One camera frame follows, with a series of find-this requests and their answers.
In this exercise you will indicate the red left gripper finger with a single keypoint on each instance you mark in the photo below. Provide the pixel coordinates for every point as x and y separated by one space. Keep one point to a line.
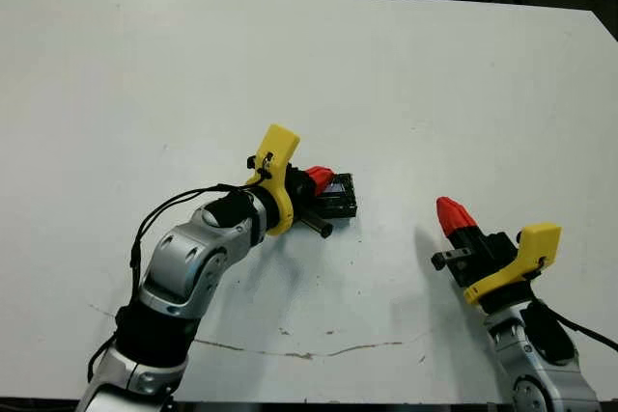
322 187
318 174

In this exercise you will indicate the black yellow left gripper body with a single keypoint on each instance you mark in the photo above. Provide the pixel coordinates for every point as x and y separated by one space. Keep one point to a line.
277 166

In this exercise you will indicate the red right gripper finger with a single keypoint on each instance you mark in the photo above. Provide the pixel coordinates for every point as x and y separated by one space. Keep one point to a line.
464 221
446 219

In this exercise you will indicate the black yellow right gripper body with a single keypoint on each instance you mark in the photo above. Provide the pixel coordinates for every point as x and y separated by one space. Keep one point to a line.
526 257

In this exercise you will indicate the black glossy box lid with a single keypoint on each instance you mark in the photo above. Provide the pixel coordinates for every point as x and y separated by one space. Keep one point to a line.
340 200

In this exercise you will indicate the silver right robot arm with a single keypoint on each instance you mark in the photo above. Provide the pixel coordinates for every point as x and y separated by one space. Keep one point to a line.
545 378

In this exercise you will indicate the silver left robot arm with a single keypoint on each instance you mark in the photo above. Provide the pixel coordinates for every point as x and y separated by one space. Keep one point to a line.
183 257

